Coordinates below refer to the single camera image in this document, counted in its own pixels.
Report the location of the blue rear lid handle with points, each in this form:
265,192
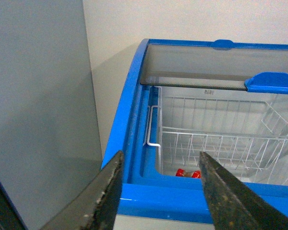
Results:
222,44

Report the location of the red ice tea bottle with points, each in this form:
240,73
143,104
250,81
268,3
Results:
183,173

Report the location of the glass sliding freezer lid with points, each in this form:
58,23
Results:
195,80

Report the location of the rear glass freezer lid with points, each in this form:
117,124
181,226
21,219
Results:
241,63

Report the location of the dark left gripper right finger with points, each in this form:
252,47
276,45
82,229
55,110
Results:
232,205

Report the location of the white wire freezer basket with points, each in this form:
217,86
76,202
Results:
246,132

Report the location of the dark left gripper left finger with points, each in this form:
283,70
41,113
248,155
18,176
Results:
95,208

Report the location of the blue lid handle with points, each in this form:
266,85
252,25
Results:
222,44
268,82

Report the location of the white chest freezer blue rim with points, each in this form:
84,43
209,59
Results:
145,192

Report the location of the grey cabinet beside freezer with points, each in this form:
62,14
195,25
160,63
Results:
49,139

